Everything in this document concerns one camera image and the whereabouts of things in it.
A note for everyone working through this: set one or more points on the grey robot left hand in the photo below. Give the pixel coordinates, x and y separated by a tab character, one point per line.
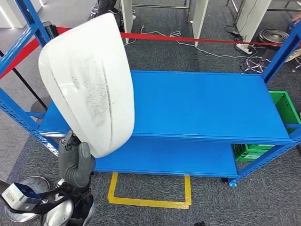
75	168

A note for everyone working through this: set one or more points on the white curved plastic part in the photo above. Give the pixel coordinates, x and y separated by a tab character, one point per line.
89	81

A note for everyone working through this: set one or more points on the blue metal shelf rack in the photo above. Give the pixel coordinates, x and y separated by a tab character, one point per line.
200	103

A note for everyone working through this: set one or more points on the black pole stanchion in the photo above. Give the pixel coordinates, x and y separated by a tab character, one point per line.
40	106

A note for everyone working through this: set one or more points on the red barrier belt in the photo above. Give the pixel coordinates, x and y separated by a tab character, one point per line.
188	39
19	57

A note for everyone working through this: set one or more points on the belt barrier stanchion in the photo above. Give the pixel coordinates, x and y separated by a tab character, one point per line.
50	29

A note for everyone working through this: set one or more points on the white panel-leg desk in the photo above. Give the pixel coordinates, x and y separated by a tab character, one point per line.
127	18
253	15

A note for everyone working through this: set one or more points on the person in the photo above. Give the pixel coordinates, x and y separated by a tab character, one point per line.
295	56
105	6

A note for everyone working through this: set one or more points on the green plastic crate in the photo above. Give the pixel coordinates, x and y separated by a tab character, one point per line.
249	154
285	109

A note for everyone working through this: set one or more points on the white power strip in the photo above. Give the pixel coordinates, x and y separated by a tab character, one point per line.
244	48

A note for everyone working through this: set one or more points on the chrome stool star base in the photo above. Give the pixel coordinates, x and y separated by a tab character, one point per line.
256	64

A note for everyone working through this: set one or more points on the dark round ribbed base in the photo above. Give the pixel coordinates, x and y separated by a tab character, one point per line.
272	36

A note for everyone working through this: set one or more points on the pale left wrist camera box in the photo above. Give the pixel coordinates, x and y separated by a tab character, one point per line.
16	196

